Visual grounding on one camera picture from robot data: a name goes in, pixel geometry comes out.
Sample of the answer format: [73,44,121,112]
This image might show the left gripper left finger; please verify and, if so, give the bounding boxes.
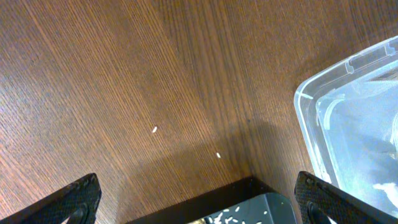
[1,173,101,223]

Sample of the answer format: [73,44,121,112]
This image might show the food scraps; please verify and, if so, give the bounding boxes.
[189,205,269,224]

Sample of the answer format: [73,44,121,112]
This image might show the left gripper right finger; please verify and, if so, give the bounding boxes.
[294,171,397,224]

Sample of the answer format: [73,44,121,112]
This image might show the clear plastic bin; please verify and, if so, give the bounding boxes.
[294,37,397,216]

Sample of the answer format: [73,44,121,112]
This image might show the black rectangular tray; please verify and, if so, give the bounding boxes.
[132,177,297,223]

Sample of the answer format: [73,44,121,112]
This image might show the white napkin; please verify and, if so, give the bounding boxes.
[373,182,397,203]

